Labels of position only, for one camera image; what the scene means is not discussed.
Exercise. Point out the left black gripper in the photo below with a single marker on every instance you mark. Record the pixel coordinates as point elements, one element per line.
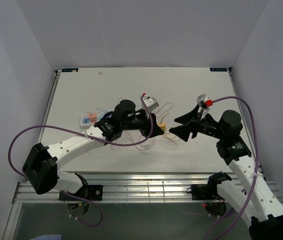
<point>147,128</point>

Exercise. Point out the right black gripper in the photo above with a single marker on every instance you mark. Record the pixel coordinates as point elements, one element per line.
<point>183,131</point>

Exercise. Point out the yellow charger plug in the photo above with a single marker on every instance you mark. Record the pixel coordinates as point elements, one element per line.
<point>162,125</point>

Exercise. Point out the pink charger plug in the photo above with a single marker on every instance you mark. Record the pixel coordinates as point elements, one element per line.
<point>92,117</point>

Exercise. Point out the white colourful power strip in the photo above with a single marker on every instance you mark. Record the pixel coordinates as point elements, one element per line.
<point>84,122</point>

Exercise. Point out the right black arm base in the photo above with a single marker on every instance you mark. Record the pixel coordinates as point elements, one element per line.
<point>208,191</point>

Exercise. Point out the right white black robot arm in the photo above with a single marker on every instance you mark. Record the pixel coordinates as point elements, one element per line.
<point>254,202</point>

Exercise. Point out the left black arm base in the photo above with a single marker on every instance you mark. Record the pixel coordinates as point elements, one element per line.
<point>89,192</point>

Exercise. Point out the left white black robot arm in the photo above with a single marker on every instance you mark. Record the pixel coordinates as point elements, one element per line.
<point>44,163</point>

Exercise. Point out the right blue corner label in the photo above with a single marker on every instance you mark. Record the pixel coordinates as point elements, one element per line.
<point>218,69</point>

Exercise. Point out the blue corner label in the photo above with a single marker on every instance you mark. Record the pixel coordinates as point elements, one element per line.
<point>69,70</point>
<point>218,69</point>

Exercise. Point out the left blue corner label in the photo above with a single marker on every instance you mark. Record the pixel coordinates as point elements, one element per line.
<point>69,70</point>

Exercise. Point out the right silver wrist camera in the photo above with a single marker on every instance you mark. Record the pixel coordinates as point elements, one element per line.
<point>204,101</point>

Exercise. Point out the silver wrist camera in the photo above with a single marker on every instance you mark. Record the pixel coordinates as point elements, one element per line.
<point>149,102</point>
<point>204,101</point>

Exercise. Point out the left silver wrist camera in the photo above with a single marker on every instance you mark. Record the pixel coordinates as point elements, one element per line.
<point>149,102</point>

